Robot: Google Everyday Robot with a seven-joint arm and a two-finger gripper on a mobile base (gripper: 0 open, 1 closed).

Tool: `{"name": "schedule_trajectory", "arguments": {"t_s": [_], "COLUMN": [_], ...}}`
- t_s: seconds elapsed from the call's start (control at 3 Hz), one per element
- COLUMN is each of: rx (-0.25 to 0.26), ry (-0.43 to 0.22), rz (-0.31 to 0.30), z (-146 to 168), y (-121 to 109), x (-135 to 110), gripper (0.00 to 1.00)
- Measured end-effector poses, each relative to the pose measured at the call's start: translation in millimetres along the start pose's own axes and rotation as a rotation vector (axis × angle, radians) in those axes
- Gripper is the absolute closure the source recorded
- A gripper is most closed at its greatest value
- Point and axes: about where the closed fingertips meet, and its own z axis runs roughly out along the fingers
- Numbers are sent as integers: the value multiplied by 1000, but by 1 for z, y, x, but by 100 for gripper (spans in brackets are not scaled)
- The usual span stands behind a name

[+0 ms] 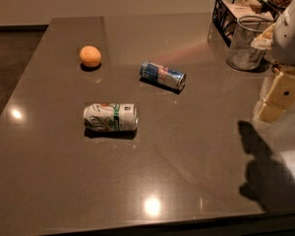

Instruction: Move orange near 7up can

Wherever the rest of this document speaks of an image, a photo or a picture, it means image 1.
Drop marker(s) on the blue silver Red Bull can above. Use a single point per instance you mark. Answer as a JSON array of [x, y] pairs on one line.
[[163, 75]]

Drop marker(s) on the orange fruit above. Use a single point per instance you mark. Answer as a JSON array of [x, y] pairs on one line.
[[90, 56]]

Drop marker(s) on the wire mesh cup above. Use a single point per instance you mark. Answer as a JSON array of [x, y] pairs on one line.
[[241, 55]]

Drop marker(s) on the white green 7up can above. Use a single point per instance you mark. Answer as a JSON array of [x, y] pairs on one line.
[[111, 117]]

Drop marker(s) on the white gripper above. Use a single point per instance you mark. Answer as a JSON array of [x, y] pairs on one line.
[[289, 45]]

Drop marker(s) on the black wire basket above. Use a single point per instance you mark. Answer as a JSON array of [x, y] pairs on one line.
[[226, 13]]

